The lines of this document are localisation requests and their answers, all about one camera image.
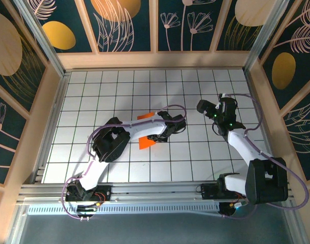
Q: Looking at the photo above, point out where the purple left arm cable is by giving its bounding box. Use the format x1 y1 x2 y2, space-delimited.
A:
61 104 188 221

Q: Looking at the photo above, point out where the black round controller housing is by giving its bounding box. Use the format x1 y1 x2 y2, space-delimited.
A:
218 202 243 219

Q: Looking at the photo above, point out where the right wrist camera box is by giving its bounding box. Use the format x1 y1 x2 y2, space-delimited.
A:
215 94 226 110

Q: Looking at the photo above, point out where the orange square paper sheet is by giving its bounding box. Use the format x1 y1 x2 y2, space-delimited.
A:
136 111 157 150

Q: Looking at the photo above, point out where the slotted grey cable duct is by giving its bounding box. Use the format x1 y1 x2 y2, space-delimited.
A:
26 202 223 217

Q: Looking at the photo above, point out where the black controller box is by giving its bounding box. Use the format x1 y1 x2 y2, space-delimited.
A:
77 204 97 217

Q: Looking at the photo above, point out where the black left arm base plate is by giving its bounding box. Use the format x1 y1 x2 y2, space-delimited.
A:
65 185 112 203

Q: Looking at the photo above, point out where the aluminium corner post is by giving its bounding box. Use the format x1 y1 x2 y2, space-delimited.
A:
14 0 67 77
243 0 290 74

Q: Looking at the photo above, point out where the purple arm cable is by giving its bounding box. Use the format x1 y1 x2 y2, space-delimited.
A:
221 93 310 219
61 104 188 221

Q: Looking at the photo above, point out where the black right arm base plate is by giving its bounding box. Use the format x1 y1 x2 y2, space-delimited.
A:
200 182 247 200

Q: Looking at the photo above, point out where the aluminium mounting rail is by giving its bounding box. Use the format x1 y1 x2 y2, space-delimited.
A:
16 179 296 204

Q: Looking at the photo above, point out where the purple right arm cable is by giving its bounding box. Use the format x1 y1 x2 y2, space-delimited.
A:
221 93 310 219

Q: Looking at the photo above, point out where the aluminium side rail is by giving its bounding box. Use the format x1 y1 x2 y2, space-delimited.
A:
243 68 290 181
33 72 69 184

